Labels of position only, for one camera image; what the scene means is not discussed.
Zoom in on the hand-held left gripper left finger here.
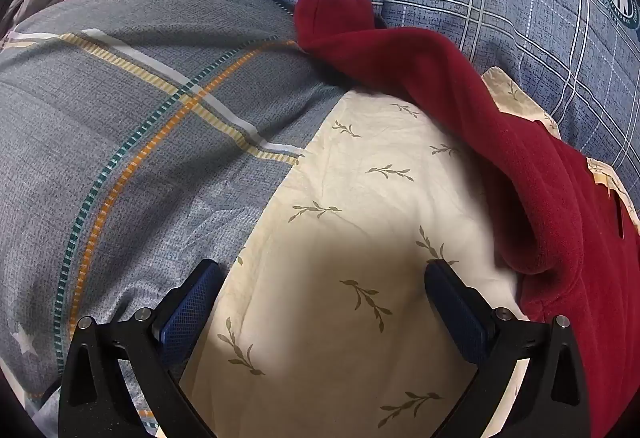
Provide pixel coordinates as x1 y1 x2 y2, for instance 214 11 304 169
58 259 226 438

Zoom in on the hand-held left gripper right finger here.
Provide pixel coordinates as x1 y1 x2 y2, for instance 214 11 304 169
424 259 603 438

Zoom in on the red fleece garment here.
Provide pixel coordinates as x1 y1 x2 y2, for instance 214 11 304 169
292 0 640 438

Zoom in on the grey plaid quilt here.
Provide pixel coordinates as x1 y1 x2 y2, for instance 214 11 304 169
0 0 351 419

